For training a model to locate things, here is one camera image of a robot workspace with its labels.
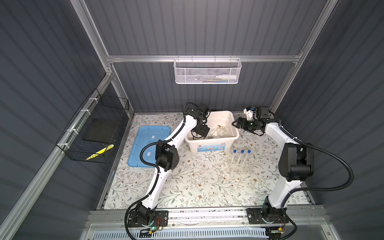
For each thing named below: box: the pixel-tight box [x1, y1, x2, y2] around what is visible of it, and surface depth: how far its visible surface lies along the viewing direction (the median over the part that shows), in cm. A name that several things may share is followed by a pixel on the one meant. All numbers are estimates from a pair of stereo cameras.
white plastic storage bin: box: [186, 110, 240, 153], surface depth 98 cm
